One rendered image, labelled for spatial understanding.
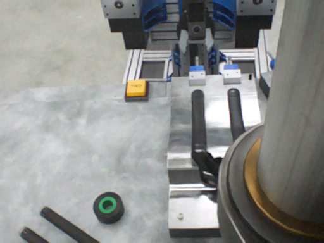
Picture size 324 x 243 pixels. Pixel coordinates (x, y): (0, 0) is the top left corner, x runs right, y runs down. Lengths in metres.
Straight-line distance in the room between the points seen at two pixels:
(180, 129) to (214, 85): 0.20
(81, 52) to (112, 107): 1.60
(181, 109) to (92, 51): 1.78
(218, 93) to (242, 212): 0.96
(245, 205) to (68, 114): 1.13
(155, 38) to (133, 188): 0.79
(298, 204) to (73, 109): 1.17
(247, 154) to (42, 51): 2.80
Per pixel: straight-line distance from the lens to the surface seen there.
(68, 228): 1.02
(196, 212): 0.97
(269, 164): 0.20
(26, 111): 1.39
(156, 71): 2.26
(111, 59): 2.73
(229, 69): 1.20
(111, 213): 1.03
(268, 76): 1.28
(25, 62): 2.94
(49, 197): 1.15
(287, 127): 0.16
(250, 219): 0.22
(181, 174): 0.97
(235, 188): 0.22
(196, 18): 1.00
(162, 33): 1.66
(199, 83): 1.19
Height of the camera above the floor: 1.74
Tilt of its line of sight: 50 degrees down
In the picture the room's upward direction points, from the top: 9 degrees counter-clockwise
